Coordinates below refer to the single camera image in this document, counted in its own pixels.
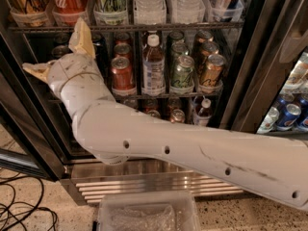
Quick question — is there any red coke can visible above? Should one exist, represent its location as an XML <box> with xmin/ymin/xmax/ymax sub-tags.
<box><xmin>52</xmin><ymin>0</ymin><xmax>88</xmax><ymax>26</ymax></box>

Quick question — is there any red can shelf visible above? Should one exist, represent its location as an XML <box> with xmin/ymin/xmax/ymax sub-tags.
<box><xmin>146</xmin><ymin>110</ymin><xmax>161</xmax><ymax>118</ymax></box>
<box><xmin>111</xmin><ymin>57</ymin><xmax>137</xmax><ymax>96</ymax></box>

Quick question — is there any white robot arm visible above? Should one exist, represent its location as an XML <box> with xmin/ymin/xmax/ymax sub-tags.
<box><xmin>22</xmin><ymin>19</ymin><xmax>308</xmax><ymax>211</ymax></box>

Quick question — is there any gold can shelf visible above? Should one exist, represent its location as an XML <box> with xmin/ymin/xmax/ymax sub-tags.
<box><xmin>199</xmin><ymin>54</ymin><xmax>226</xmax><ymax>92</ymax></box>
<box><xmin>169</xmin><ymin>109</ymin><xmax>186</xmax><ymax>123</ymax></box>
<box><xmin>3</xmin><ymin>0</ymin><xmax>52</xmax><ymax>27</ymax></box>

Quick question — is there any stainless fridge body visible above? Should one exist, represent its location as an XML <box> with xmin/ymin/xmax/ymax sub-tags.
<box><xmin>0</xmin><ymin>0</ymin><xmax>307</xmax><ymax>204</ymax></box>

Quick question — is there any red can bottom shelf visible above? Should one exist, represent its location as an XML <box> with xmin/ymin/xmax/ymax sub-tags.
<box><xmin>146</xmin><ymin>110</ymin><xmax>161</xmax><ymax>118</ymax></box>

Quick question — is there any green can middle shelf front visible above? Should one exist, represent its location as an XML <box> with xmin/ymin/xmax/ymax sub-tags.
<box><xmin>170</xmin><ymin>55</ymin><xmax>194</xmax><ymax>94</ymax></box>

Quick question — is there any red bull can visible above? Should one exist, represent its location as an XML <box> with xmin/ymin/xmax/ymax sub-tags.
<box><xmin>210</xmin><ymin>0</ymin><xmax>243</xmax><ymax>22</ymax></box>

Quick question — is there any red can middle shelf front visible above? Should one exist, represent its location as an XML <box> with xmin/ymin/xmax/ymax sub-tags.
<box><xmin>111</xmin><ymin>57</ymin><xmax>137</xmax><ymax>96</ymax></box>

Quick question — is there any clear water bottle right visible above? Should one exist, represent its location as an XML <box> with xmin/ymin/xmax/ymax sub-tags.
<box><xmin>167</xmin><ymin>0</ymin><xmax>205</xmax><ymax>24</ymax></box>

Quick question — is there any green can top shelf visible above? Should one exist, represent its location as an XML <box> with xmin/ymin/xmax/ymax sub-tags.
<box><xmin>93</xmin><ymin>0</ymin><xmax>128</xmax><ymax>25</ymax></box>

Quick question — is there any brown tea bottle white cap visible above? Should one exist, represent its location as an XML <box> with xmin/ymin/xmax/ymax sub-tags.
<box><xmin>142</xmin><ymin>35</ymin><xmax>166</xmax><ymax>96</ymax></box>

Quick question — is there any green can shelf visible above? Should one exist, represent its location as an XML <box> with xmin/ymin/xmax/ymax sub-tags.
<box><xmin>93</xmin><ymin>0</ymin><xmax>128</xmax><ymax>25</ymax></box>
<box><xmin>170</xmin><ymin>55</ymin><xmax>194</xmax><ymax>94</ymax></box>

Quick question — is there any closed glass fridge door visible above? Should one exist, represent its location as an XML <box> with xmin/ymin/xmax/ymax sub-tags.
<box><xmin>218</xmin><ymin>0</ymin><xmax>308</xmax><ymax>133</ymax></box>

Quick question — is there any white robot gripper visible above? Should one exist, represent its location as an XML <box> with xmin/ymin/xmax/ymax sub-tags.
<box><xmin>22</xmin><ymin>17</ymin><xmax>105</xmax><ymax>95</ymax></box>

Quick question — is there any small tea bottle bottom shelf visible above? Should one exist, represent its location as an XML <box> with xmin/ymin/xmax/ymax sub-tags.
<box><xmin>193</xmin><ymin>98</ymin><xmax>213</xmax><ymax>126</ymax></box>

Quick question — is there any black floor cable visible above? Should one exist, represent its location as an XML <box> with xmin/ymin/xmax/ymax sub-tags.
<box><xmin>0</xmin><ymin>168</ymin><xmax>59</xmax><ymax>231</ymax></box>

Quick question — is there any gold can middle shelf front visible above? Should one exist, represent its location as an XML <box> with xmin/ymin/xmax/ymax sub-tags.
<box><xmin>199</xmin><ymin>54</ymin><xmax>226</xmax><ymax>92</ymax></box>

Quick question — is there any gold can bottom shelf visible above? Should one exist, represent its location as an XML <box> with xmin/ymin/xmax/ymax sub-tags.
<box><xmin>169</xmin><ymin>109</ymin><xmax>186</xmax><ymax>123</ymax></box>

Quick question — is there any clear plastic bin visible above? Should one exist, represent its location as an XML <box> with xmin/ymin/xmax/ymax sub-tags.
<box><xmin>96</xmin><ymin>191</ymin><xmax>201</xmax><ymax>231</ymax></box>

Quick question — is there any clear water bottle left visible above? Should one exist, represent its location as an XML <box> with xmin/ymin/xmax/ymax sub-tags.
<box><xmin>133</xmin><ymin>0</ymin><xmax>167</xmax><ymax>25</ymax></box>

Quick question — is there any clear water bottle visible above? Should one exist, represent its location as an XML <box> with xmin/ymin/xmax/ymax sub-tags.
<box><xmin>133</xmin><ymin>0</ymin><xmax>167</xmax><ymax>25</ymax></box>
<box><xmin>167</xmin><ymin>0</ymin><xmax>205</xmax><ymax>24</ymax></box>

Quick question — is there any gold can top shelf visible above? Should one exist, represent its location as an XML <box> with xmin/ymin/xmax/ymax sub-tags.
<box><xmin>3</xmin><ymin>0</ymin><xmax>52</xmax><ymax>27</ymax></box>

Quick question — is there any open fridge door left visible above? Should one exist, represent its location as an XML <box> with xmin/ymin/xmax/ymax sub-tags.
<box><xmin>0</xmin><ymin>35</ymin><xmax>65</xmax><ymax>181</ymax></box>

